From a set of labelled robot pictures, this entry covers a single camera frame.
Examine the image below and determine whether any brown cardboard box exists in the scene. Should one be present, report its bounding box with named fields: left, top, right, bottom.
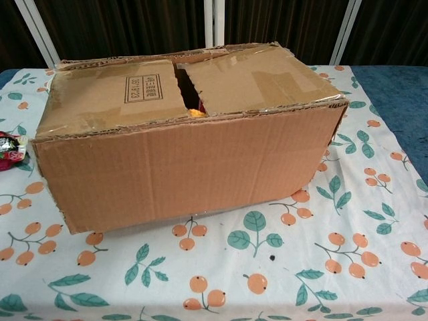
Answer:
left=30, top=41, right=350, bottom=235

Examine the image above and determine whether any fruit and leaf print tablecloth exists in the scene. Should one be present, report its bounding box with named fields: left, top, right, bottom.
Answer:
left=0, top=65, right=428, bottom=321

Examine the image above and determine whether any dark pleated screen panel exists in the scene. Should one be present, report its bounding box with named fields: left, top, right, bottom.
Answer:
left=222, top=0, right=352, bottom=64
left=33, top=0, right=215, bottom=66
left=0, top=0, right=45, bottom=72
left=347, top=0, right=428, bottom=68

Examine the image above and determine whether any red drink pouch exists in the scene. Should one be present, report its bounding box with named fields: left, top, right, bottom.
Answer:
left=0, top=130, right=33, bottom=172

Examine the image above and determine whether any white screen frame post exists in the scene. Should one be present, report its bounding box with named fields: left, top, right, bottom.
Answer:
left=332, top=0, right=367, bottom=67
left=15, top=0, right=64, bottom=70
left=209, top=0, right=227, bottom=49

